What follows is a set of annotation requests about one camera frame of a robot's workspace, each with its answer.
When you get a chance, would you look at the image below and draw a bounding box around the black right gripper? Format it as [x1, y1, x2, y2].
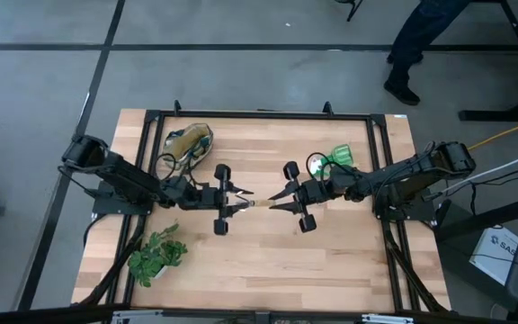
[267, 160, 330, 234]

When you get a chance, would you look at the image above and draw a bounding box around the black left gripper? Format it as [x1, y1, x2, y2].
[198, 163, 255, 237]

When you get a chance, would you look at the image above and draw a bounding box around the wooden handle hand rake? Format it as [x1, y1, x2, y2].
[236, 191, 279, 211]

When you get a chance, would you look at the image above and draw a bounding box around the green spray bottle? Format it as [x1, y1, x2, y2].
[308, 143, 355, 179]

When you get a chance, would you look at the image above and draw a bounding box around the beige green gardening bag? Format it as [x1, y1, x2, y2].
[161, 121, 215, 171]

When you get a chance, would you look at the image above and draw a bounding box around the green plant in white pot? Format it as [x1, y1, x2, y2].
[127, 222, 189, 289]

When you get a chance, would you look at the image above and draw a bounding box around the black chair leg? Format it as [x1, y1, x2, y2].
[335, 0, 363, 23]

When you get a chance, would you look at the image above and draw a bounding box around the person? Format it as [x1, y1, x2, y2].
[383, 0, 471, 107]

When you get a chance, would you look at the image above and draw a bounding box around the white cardboard box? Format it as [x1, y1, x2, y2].
[469, 226, 518, 285]

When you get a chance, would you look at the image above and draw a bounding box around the black metal table frame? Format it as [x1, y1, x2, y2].
[78, 99, 450, 319]

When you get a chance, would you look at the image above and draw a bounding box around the silver bracket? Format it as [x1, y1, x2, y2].
[110, 309, 164, 324]
[361, 313, 415, 324]

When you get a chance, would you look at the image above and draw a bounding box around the white cable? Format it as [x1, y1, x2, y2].
[438, 143, 518, 191]

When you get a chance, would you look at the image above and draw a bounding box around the yellow cable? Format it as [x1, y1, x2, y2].
[468, 112, 518, 152]

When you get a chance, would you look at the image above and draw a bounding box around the black desk frame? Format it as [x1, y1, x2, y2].
[459, 0, 518, 122]

